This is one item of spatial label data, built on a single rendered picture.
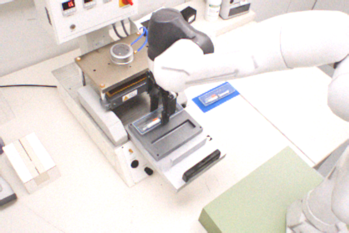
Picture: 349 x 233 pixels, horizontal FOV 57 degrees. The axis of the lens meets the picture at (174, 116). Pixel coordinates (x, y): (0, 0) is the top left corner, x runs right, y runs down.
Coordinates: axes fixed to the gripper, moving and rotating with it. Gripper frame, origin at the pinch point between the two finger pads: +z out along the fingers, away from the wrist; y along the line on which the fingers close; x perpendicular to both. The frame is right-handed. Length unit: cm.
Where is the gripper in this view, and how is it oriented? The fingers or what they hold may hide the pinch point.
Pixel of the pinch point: (159, 111)
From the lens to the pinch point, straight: 108.7
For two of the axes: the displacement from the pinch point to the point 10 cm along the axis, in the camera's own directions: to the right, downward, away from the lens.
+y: 6.3, 6.4, -4.4
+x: 7.7, -4.6, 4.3
